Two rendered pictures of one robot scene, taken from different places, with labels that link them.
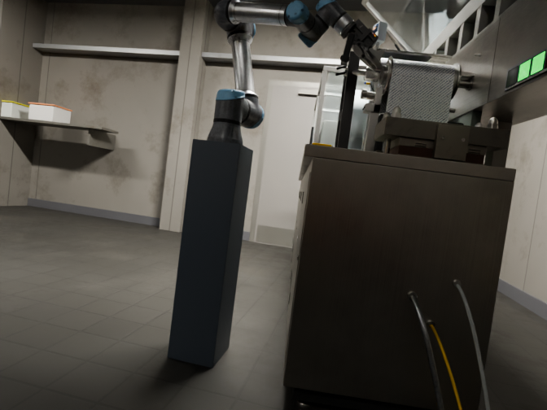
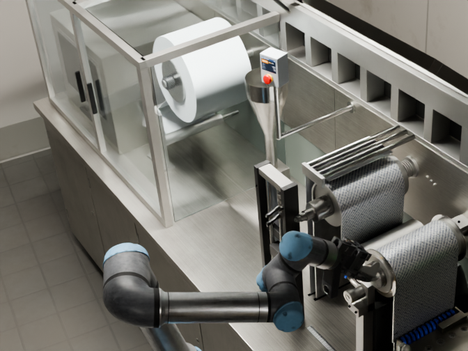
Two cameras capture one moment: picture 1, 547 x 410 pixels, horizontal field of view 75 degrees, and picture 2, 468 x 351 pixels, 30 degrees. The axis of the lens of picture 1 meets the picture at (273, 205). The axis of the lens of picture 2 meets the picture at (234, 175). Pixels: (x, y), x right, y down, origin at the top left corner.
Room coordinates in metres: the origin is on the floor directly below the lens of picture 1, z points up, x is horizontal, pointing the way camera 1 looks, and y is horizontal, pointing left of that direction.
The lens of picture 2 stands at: (0.10, 0.88, 2.93)
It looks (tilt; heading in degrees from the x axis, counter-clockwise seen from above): 35 degrees down; 329
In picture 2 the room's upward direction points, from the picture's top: 6 degrees counter-clockwise
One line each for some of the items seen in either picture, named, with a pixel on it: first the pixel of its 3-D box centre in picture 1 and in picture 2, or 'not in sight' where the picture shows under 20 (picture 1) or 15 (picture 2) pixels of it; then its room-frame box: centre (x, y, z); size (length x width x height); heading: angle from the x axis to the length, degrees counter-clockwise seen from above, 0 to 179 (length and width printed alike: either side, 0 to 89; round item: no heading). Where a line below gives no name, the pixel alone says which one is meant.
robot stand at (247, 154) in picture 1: (212, 250); not in sight; (1.52, 0.24, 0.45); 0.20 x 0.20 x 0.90; 79
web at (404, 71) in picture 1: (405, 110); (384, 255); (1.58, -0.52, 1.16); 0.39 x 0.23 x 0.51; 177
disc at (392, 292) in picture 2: (387, 76); (379, 273); (1.46, -0.39, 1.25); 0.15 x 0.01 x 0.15; 177
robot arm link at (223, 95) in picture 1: (230, 105); not in sight; (1.52, 0.23, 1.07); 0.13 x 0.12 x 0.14; 152
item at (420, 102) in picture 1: (417, 110); (424, 303); (1.39, -0.50, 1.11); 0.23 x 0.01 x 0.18; 87
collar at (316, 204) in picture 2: (371, 74); (320, 208); (1.71, -0.38, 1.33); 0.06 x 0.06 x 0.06; 87
